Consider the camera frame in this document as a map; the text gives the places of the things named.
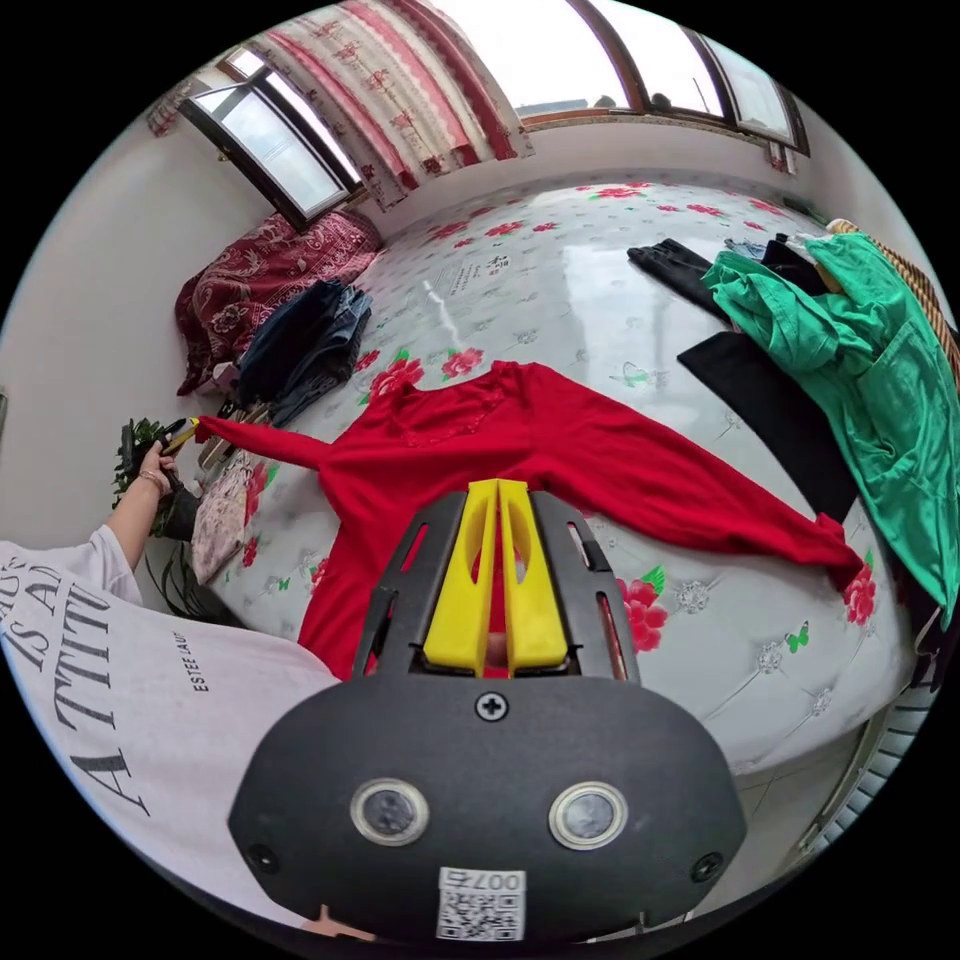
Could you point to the wide window with brown frame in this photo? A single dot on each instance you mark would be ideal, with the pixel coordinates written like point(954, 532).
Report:
point(555, 52)

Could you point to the red and white patterned curtain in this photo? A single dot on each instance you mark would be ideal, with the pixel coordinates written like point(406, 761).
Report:
point(390, 97)

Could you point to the pile of clothes with green garment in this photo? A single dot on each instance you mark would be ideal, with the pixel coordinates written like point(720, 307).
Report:
point(862, 352)

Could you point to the red long sleeve shirt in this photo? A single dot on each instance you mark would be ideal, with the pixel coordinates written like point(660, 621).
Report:
point(450, 457)

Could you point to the person's left forearm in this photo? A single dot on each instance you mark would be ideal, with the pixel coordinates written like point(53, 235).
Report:
point(136, 517)

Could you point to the pink floral bag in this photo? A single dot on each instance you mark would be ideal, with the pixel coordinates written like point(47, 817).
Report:
point(221, 517)

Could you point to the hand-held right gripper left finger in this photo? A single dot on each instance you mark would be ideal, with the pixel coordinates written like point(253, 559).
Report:
point(455, 607)

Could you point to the pile of dark jeans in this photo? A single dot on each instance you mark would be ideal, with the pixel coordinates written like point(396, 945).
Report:
point(307, 349)

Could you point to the person's body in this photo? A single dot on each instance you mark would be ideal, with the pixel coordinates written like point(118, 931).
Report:
point(157, 697)

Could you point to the dark red patterned quilt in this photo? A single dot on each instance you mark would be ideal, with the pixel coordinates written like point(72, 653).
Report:
point(247, 277)

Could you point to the window with dark open sash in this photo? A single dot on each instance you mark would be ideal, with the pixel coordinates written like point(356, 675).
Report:
point(277, 142)

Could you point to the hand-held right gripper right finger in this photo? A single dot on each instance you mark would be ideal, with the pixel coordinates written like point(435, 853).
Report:
point(534, 607)

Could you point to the bed with floral sheet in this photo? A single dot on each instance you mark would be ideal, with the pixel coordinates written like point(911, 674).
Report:
point(570, 270)

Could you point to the green potted plant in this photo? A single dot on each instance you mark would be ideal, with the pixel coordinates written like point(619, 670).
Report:
point(124, 469)

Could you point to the person's left hand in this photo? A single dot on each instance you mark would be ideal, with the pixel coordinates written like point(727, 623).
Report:
point(156, 466)

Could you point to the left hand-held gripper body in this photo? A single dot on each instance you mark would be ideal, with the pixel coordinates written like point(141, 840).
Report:
point(139, 450)

